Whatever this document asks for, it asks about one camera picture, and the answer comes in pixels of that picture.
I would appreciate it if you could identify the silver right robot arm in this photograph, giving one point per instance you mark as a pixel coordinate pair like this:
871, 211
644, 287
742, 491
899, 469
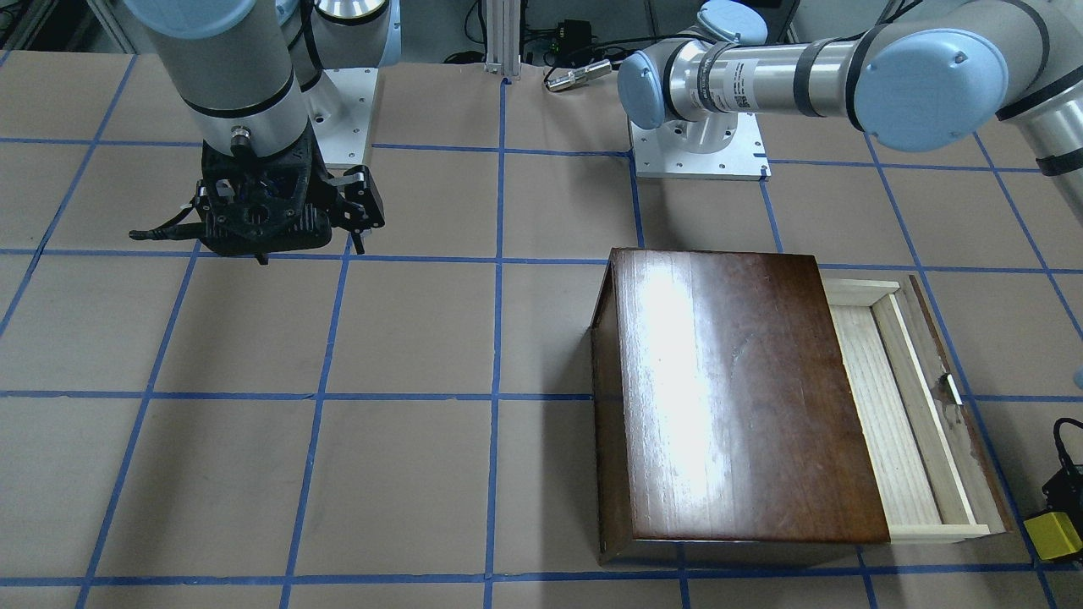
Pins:
284, 95

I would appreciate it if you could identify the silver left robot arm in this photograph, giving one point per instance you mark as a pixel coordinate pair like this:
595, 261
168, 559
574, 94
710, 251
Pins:
943, 145

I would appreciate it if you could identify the silver metal cylinder tool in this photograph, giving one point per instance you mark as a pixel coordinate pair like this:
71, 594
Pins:
578, 76

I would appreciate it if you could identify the light wood drawer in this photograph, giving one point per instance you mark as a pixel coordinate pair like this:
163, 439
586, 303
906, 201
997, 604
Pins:
934, 476

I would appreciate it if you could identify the yellow cube block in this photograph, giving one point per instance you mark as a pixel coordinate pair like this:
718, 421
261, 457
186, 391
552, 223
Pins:
1054, 536

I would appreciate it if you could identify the aluminium frame post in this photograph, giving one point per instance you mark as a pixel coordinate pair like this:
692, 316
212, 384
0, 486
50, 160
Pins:
503, 37

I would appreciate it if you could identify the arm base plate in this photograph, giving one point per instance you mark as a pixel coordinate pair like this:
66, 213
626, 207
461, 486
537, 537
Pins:
342, 108
723, 147

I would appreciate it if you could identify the dark wooden drawer cabinet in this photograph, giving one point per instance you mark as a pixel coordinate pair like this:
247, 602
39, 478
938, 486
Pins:
724, 416

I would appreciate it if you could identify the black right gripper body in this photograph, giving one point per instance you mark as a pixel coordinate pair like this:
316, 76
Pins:
365, 200

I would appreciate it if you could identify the white drawer handle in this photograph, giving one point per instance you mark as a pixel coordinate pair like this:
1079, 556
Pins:
948, 387

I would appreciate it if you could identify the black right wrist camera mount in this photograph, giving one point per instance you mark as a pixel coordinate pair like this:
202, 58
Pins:
255, 206

